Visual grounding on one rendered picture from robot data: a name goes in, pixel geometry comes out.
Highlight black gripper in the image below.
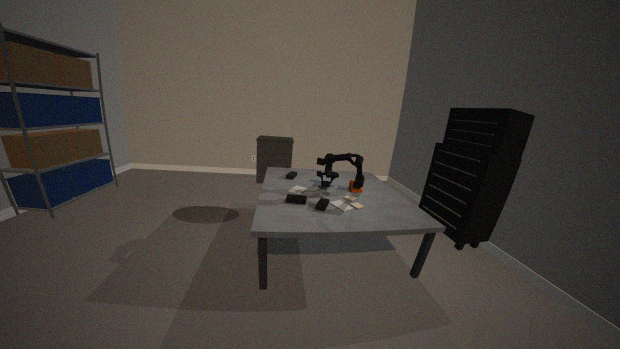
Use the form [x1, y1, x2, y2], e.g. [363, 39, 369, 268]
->
[316, 167, 339, 184]

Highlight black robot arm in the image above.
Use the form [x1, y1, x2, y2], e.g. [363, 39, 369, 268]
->
[317, 152, 365, 189]

